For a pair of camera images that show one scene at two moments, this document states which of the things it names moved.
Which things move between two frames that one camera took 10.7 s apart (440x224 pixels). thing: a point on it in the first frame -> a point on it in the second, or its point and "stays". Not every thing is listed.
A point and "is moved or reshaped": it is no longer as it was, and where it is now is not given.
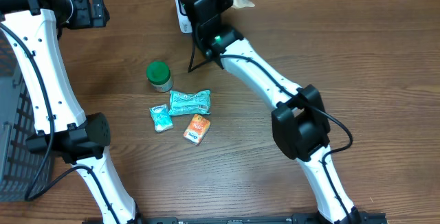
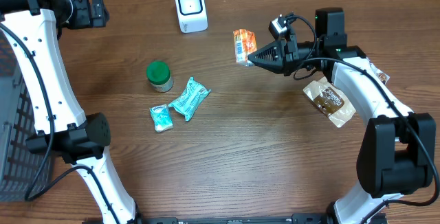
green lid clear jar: x=159 y=75 stays
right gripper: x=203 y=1 -> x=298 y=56
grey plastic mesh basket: x=21 y=170 stays
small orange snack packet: x=196 y=131 is moved or reshaped
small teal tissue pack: x=161 y=118 stays
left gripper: x=88 y=19 stays
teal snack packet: x=182 y=103 is moved or reshaped
